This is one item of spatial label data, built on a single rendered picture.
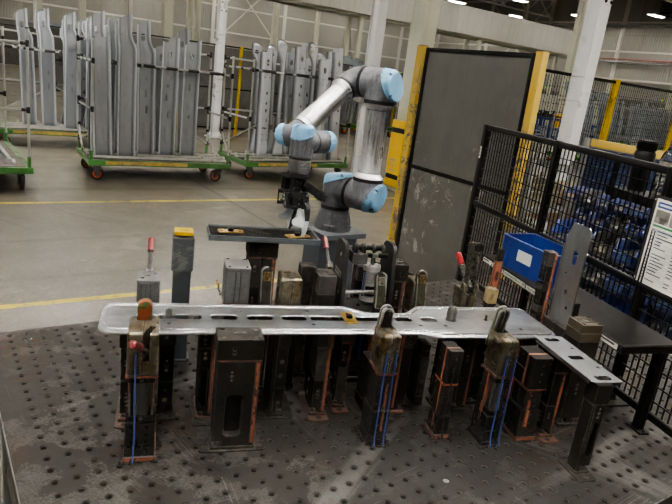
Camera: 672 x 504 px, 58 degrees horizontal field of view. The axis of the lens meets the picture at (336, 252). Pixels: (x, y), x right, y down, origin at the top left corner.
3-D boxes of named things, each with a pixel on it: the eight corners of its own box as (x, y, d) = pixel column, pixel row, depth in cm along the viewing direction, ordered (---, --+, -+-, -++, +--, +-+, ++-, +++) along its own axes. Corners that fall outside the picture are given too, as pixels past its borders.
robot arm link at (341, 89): (346, 57, 233) (268, 125, 207) (370, 60, 227) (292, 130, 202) (352, 84, 241) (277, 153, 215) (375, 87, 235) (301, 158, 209)
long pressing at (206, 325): (94, 338, 154) (94, 333, 153) (103, 304, 174) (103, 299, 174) (560, 339, 192) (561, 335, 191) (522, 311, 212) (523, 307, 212)
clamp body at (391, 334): (362, 450, 171) (380, 338, 161) (350, 425, 182) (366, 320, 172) (393, 448, 174) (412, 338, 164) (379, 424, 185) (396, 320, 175)
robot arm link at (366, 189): (355, 205, 246) (375, 66, 231) (386, 214, 238) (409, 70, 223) (338, 208, 236) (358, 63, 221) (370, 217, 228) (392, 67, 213)
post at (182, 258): (165, 362, 205) (171, 238, 193) (165, 352, 212) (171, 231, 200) (188, 362, 207) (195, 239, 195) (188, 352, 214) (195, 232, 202)
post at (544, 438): (542, 444, 185) (563, 359, 177) (523, 424, 195) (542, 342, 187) (560, 443, 187) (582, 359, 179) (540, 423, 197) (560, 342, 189)
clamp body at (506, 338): (477, 450, 178) (501, 343, 168) (460, 427, 189) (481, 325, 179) (504, 449, 180) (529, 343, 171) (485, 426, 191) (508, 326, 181)
